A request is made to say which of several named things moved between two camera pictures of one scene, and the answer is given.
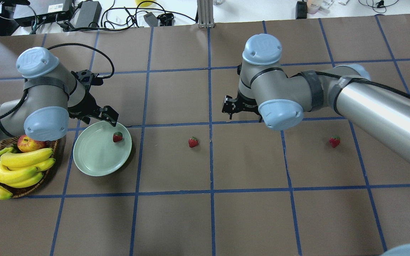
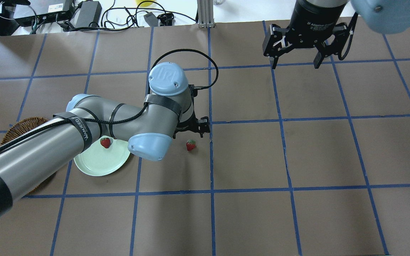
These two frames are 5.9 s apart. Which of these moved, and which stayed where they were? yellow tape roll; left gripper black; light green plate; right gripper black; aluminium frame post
Moved: right gripper black; left gripper black
Stayed: aluminium frame post; light green plate; yellow tape roll
